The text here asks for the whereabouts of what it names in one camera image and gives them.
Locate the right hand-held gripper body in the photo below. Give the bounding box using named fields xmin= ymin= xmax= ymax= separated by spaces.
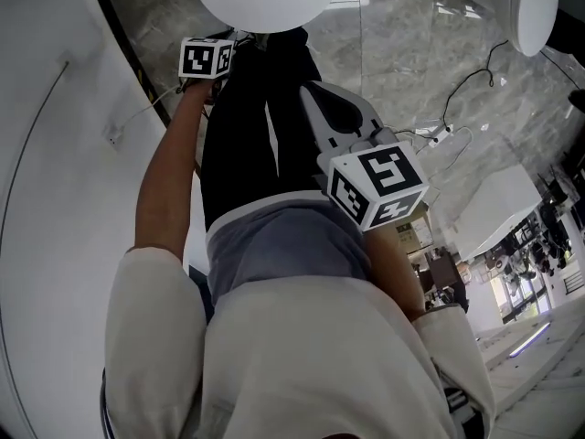
xmin=315 ymin=127 xmax=431 ymax=234

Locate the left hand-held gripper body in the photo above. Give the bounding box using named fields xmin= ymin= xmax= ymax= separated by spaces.
xmin=177 ymin=34 xmax=257 ymax=81

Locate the person's left forearm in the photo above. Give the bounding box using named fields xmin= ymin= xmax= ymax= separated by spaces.
xmin=135 ymin=78 xmax=225 ymax=256

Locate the person's right forearm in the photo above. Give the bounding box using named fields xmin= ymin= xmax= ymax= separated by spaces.
xmin=364 ymin=224 xmax=427 ymax=323

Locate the white toilet with tank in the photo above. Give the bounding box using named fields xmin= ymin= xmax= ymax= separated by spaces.
xmin=456 ymin=0 xmax=560 ymax=58

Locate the person's right leg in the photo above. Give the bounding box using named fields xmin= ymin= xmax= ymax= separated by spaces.
xmin=271 ymin=27 xmax=325 ymax=200

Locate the person's leg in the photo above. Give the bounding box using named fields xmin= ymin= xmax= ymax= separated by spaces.
xmin=200 ymin=46 xmax=282 ymax=232
xmin=271 ymin=27 xmax=325 ymax=200
xmin=541 ymin=0 xmax=585 ymax=57

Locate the brown cardboard box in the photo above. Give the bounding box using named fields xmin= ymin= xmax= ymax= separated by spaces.
xmin=395 ymin=208 xmax=434 ymax=252

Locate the white power strip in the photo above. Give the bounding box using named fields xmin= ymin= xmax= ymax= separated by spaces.
xmin=429 ymin=123 xmax=455 ymax=145

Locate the person's left leg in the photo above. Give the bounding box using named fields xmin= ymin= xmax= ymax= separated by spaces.
xmin=200 ymin=46 xmax=282 ymax=232

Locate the white rectangular box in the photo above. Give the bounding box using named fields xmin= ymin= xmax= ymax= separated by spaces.
xmin=450 ymin=162 xmax=544 ymax=263

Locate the person's gray undershirt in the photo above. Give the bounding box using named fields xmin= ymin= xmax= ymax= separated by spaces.
xmin=205 ymin=189 xmax=374 ymax=301

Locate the person's white shirt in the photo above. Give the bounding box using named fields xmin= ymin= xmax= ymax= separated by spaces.
xmin=102 ymin=244 xmax=497 ymax=439

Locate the black power cable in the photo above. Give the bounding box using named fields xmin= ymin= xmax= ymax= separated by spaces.
xmin=441 ymin=38 xmax=510 ymax=130

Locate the white wall socket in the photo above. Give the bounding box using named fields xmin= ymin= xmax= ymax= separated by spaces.
xmin=102 ymin=123 xmax=125 ymax=146

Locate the thin gray wall wire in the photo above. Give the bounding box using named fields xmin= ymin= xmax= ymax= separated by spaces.
xmin=0 ymin=59 xmax=71 ymax=264

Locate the black white striped strap buckle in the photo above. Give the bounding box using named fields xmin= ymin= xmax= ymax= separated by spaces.
xmin=442 ymin=386 xmax=472 ymax=414

